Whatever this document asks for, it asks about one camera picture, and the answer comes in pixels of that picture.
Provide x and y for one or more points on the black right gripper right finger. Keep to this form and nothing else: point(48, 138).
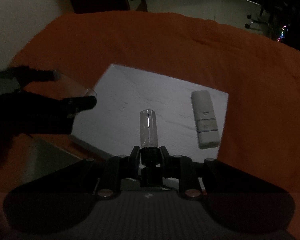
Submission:
point(234, 199)

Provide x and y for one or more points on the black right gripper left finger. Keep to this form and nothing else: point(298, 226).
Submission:
point(62, 199)

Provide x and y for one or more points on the white remote control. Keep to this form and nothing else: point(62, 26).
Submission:
point(205, 120)

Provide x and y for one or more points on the white box lid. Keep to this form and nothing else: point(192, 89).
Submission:
point(112, 127)

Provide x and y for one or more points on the clear plastic tube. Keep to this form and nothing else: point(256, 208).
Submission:
point(148, 129)

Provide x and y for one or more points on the red blanket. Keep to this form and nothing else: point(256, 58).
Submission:
point(254, 85)

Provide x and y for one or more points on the glowing rgb device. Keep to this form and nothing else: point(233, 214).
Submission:
point(283, 34)

